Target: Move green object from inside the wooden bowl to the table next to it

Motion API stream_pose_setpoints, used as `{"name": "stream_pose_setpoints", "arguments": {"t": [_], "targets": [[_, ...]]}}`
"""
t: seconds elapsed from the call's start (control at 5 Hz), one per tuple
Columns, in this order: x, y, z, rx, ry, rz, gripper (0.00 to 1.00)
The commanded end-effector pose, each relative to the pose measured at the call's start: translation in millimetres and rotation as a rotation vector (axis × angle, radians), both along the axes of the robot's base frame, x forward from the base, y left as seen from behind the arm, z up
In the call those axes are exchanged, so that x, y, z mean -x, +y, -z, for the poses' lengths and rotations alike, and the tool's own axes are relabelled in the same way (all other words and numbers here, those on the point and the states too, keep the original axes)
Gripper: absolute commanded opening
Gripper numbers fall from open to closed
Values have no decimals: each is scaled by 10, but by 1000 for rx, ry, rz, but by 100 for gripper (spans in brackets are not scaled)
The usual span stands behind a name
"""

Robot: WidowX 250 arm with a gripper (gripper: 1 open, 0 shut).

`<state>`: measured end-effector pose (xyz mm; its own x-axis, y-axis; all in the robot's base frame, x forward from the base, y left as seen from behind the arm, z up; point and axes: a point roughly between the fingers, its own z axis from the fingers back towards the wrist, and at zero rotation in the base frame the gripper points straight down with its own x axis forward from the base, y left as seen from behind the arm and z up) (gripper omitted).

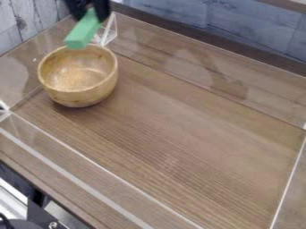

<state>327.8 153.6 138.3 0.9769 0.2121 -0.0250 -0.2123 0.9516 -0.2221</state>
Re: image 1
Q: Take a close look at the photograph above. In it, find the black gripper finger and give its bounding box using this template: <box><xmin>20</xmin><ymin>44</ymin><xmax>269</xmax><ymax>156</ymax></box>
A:
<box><xmin>92</xmin><ymin>0</ymin><xmax>111</xmax><ymax>22</ymax></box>
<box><xmin>63</xmin><ymin>0</ymin><xmax>90</xmax><ymax>21</ymax></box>

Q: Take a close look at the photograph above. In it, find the green rectangular block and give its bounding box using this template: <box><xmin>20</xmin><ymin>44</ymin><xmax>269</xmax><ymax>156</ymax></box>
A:
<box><xmin>64</xmin><ymin>8</ymin><xmax>100</xmax><ymax>49</ymax></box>

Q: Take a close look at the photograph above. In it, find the wooden bowl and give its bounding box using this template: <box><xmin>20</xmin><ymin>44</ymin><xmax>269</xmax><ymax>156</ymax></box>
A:
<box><xmin>37</xmin><ymin>45</ymin><xmax>119</xmax><ymax>107</ymax></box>

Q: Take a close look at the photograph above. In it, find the clear acrylic corner bracket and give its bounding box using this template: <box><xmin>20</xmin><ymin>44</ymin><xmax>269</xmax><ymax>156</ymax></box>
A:
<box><xmin>94</xmin><ymin>13</ymin><xmax>119</xmax><ymax>47</ymax></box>

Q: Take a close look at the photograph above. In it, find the clear acrylic enclosure wall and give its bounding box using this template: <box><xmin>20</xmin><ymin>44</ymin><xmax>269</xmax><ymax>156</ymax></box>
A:
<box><xmin>0</xmin><ymin>15</ymin><xmax>306</xmax><ymax>229</ymax></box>

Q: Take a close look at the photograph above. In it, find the black metal bracket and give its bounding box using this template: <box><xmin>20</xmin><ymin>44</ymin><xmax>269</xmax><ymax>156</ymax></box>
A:
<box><xmin>27</xmin><ymin>199</ymin><xmax>70</xmax><ymax>229</ymax></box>

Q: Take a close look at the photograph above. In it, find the black cable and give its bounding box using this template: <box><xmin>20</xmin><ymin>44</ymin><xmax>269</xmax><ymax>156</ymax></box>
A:
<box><xmin>0</xmin><ymin>213</ymin><xmax>16</xmax><ymax>229</ymax></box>

